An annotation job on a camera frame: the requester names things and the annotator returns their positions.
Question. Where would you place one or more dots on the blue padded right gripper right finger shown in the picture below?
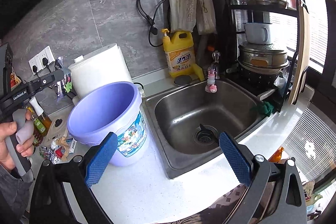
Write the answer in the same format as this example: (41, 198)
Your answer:
(239, 164)

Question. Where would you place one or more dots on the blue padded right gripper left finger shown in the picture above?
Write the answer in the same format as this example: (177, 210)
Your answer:
(98, 157)

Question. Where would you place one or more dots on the person's left forearm sleeve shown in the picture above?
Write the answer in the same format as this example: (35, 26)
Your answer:
(14, 197)

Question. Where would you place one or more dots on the person's left hand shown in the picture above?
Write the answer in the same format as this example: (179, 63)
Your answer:
(16, 141)

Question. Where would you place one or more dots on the blue white medicine box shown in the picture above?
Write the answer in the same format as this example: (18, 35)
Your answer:
(71, 146)

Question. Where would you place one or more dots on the white-top oil spray bottle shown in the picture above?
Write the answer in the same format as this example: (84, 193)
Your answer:
(43, 117)

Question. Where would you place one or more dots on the brown paper scrap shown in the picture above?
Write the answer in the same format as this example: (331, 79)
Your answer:
(63, 149)

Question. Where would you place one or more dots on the sink drain strainer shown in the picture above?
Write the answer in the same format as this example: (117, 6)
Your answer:
(206, 135)

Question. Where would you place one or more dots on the crumpled foil wrapper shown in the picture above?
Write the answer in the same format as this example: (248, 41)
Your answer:
(53, 153)

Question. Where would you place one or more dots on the cream induction cooker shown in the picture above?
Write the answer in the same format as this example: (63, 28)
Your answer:
(58, 128)

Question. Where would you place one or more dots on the purple plastic bucket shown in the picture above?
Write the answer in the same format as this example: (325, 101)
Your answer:
(113, 108)

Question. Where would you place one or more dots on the stainless steel sink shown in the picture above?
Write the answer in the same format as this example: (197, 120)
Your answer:
(175, 114)

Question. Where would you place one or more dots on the black dish rack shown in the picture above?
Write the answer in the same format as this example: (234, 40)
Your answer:
(273, 85)

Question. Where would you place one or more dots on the faucet with pink filter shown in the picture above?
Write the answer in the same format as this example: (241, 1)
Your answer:
(213, 73)

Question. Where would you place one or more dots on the white air fryer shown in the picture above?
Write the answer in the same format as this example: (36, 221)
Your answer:
(98, 68)

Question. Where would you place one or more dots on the steel steamer pot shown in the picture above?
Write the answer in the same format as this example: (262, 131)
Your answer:
(257, 56)

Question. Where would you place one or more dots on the wooden cutting board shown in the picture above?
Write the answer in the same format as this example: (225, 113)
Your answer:
(303, 56)

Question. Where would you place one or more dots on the white enamel mug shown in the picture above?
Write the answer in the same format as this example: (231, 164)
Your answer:
(258, 33)

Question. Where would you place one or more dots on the yellow dish soap bottle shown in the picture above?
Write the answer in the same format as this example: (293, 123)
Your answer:
(179, 52)

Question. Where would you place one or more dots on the white wall socket panel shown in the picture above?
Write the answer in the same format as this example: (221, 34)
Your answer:
(41, 60)

